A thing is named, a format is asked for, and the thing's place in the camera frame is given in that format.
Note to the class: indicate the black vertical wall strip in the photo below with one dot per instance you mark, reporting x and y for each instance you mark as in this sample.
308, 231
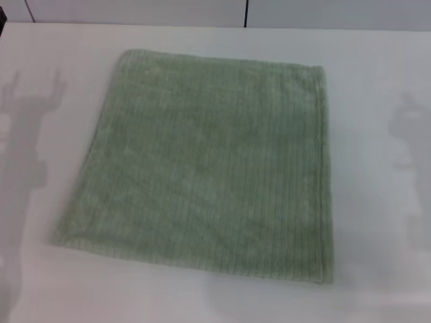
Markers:
246, 13

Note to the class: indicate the black object at table edge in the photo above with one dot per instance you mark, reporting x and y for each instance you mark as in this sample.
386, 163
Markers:
1, 13

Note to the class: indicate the green ribbed towel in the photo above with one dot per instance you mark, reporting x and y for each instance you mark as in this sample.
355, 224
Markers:
208, 161

